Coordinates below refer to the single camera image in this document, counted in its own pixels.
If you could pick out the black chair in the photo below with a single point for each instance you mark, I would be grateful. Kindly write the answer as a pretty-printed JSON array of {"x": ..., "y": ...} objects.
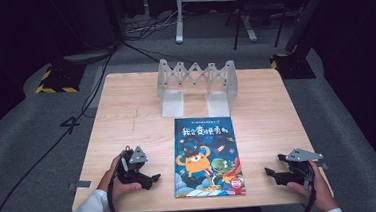
[{"x": 255, "y": 4}]

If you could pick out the yellow black striped stand base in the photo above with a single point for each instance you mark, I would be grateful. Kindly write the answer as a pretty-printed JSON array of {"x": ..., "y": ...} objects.
[
  {"x": 293, "y": 67},
  {"x": 59, "y": 80}
]

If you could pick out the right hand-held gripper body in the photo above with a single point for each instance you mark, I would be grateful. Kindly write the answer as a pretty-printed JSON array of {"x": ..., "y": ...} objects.
[{"x": 302, "y": 164}]

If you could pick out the blue cartoon picture book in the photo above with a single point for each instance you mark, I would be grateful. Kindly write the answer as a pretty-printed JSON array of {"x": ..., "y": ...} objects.
[{"x": 206, "y": 158}]

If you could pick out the person's left hand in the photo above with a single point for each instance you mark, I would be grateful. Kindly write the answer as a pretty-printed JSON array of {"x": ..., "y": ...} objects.
[{"x": 118, "y": 188}]

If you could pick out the person's right hand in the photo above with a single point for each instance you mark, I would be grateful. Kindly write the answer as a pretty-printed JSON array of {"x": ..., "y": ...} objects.
[{"x": 322, "y": 190}]

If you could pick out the black slanted stand pole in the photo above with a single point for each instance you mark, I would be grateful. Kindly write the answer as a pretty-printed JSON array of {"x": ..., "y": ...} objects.
[{"x": 306, "y": 14}]

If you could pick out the white desk frame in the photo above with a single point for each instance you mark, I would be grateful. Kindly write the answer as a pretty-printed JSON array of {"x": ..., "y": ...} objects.
[{"x": 179, "y": 16}]

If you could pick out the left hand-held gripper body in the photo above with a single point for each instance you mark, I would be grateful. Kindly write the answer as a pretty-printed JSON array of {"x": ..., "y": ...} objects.
[{"x": 136, "y": 156}]

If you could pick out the clear expandable bookend rack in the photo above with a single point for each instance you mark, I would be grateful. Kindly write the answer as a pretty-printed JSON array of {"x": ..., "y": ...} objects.
[{"x": 217, "y": 104}]

